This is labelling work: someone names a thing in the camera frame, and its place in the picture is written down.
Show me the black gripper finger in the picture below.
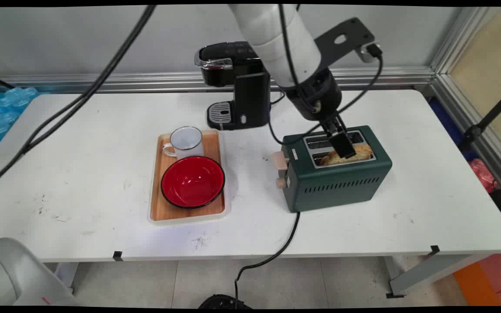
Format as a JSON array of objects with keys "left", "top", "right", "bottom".
[
  {"left": 330, "top": 116, "right": 357, "bottom": 160},
  {"left": 320, "top": 114, "right": 339, "bottom": 139}
]

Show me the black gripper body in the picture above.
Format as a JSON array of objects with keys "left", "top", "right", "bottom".
[{"left": 284, "top": 67, "right": 343, "bottom": 124}]

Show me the beige toaster lever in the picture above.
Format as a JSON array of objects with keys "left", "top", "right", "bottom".
[{"left": 272, "top": 151, "right": 291, "bottom": 171}]

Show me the grey rounded robot base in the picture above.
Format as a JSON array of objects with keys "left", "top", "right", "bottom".
[{"left": 0, "top": 237, "right": 81, "bottom": 307}]

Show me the toasted bread slice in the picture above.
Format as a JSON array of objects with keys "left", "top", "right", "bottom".
[{"left": 319, "top": 144, "right": 374, "bottom": 166}]

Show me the dark green toaster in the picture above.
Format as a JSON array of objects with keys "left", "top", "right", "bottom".
[{"left": 282, "top": 125, "right": 393, "bottom": 213}]

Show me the black coffee machine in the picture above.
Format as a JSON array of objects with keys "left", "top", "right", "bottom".
[{"left": 194, "top": 41, "right": 273, "bottom": 131}]

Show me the wooden tray with white rim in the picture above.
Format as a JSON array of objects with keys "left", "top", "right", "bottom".
[{"left": 148, "top": 129, "right": 232, "bottom": 225}]

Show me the white enamel mug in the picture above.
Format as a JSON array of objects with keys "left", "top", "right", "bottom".
[{"left": 162, "top": 126, "right": 204, "bottom": 160}]

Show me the red plastic bag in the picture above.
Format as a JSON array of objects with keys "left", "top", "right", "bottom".
[{"left": 469, "top": 158, "right": 499, "bottom": 194}]

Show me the red bowl with black rim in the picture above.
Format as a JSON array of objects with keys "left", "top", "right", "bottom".
[{"left": 160, "top": 156, "right": 226, "bottom": 209}]

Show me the black tripod stand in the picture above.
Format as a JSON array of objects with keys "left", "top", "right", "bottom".
[{"left": 457, "top": 83, "right": 501, "bottom": 149}]

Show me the grey table leg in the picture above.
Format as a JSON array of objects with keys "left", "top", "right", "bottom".
[{"left": 384, "top": 254, "right": 491, "bottom": 299}]

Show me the orange floor panel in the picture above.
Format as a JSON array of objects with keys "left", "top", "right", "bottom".
[{"left": 452, "top": 260, "right": 501, "bottom": 307}]

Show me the black round floor object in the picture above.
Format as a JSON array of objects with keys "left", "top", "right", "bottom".
[{"left": 197, "top": 294, "right": 252, "bottom": 309}]

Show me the blue plastic wrap pack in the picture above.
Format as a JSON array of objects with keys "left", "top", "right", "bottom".
[{"left": 0, "top": 87, "right": 39, "bottom": 160}]

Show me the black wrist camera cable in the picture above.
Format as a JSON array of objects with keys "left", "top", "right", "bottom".
[{"left": 268, "top": 43, "right": 384, "bottom": 146}]

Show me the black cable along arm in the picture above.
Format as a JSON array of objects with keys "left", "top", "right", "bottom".
[{"left": 278, "top": 4, "right": 321, "bottom": 114}]

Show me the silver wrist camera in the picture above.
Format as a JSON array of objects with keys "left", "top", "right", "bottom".
[{"left": 359, "top": 41, "right": 384, "bottom": 64}]

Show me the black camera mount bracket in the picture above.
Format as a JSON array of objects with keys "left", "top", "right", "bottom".
[{"left": 314, "top": 17, "right": 376, "bottom": 70}]

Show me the black toaster power cable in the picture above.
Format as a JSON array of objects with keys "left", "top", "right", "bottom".
[{"left": 234, "top": 211, "right": 301, "bottom": 306}]

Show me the aluminium frame corner post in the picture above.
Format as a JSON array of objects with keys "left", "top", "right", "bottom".
[{"left": 428, "top": 7, "right": 501, "bottom": 211}]

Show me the aluminium frame rail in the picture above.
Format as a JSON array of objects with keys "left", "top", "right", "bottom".
[{"left": 0, "top": 66, "right": 434, "bottom": 94}]

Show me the thick black hanging cable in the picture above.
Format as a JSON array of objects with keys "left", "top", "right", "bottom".
[
  {"left": 0, "top": 4, "right": 157, "bottom": 190},
  {"left": 0, "top": 4, "right": 154, "bottom": 183}
]

